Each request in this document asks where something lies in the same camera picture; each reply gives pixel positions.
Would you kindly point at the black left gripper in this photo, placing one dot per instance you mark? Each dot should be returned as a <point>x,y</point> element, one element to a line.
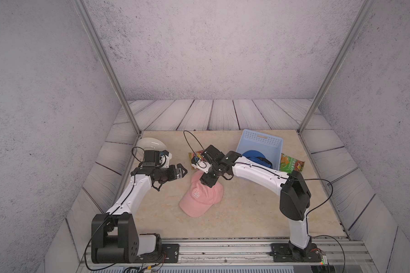
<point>172,175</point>

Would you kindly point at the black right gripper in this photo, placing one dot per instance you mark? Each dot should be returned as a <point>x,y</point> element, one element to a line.
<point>206,180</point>

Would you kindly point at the pink baseball cap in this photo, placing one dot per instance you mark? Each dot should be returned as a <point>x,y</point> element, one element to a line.
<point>200,198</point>

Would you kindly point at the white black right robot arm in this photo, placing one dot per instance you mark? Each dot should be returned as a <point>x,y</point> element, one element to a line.
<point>290,187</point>

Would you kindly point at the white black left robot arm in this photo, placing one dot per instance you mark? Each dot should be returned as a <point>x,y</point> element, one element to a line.
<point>114,235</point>

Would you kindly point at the blue baseball cap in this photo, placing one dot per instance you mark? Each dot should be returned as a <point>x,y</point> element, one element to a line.
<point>257,157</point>

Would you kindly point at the Fox's fruit candy bag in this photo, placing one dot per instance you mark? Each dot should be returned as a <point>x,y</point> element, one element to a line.
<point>195,157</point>

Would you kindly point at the white plate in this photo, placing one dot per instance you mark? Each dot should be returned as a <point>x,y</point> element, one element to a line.
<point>149,144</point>

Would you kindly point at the light blue plastic basket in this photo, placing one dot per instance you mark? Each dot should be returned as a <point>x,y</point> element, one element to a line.
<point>268,145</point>

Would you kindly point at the green corn chips bag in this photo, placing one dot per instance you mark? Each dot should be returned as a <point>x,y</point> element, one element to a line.
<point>289,164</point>

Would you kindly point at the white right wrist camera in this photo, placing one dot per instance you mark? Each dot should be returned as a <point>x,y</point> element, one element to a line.
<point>203,166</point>

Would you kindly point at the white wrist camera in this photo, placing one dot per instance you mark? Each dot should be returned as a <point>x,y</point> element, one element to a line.
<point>165,157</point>
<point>203,166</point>

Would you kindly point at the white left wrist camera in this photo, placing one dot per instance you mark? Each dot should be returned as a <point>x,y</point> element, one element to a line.
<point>165,157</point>

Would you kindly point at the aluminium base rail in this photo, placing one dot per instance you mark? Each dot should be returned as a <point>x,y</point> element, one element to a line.
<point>248,255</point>

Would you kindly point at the aluminium left corner post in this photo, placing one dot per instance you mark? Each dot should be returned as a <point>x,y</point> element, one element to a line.
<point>103,57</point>

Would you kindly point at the aluminium corner post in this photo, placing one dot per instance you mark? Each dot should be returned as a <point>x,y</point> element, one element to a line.
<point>345,47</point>
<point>103,57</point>

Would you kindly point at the aluminium right corner post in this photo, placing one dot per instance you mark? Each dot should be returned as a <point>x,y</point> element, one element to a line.
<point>345,47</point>

